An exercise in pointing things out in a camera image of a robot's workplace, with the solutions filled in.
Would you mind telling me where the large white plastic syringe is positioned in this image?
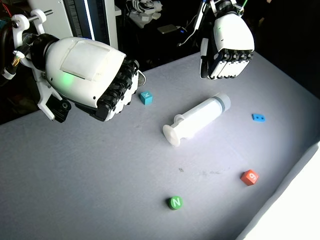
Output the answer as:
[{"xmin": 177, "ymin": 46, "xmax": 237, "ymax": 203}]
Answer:
[{"xmin": 162, "ymin": 92, "xmax": 232, "ymax": 148}]

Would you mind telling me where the white column with blue strip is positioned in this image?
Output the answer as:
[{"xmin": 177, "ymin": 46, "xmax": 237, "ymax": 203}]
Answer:
[{"xmin": 27, "ymin": 0, "xmax": 119, "ymax": 50}]

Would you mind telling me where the teal letter K block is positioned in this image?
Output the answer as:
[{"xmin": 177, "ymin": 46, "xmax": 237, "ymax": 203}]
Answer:
[{"xmin": 139, "ymin": 91, "xmax": 154, "ymax": 106}]

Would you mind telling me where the pile of white clutter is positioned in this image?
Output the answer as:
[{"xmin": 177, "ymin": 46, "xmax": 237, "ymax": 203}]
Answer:
[{"xmin": 126, "ymin": 0, "xmax": 163, "ymax": 29}]

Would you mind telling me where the silver flat box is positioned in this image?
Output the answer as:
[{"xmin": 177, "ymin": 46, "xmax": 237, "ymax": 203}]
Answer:
[{"xmin": 156, "ymin": 24, "xmax": 179, "ymax": 35}]

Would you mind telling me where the grey table cloth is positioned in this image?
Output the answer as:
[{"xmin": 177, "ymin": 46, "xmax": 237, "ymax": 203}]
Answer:
[{"xmin": 0, "ymin": 51, "xmax": 320, "ymax": 240}]

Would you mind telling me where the green letter N cylinder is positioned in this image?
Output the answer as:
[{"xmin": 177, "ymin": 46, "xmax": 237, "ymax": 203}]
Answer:
[{"xmin": 167, "ymin": 195, "xmax": 184, "ymax": 211}]

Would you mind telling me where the blue two-hole flat block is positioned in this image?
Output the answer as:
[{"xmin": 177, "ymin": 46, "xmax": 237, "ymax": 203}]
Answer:
[{"xmin": 251, "ymin": 113, "xmax": 267, "ymax": 123}]

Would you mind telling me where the red number block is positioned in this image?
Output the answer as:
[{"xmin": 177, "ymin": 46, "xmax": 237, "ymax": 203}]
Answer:
[{"xmin": 240, "ymin": 169, "xmax": 260, "ymax": 187}]

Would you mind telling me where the white backdrop panel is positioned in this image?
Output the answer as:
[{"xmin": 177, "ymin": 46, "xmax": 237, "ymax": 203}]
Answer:
[{"xmin": 234, "ymin": 141, "xmax": 320, "ymax": 240}]

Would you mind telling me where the thin white cable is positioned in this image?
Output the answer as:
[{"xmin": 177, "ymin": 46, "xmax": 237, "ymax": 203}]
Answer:
[{"xmin": 177, "ymin": 14, "xmax": 201, "ymax": 48}]

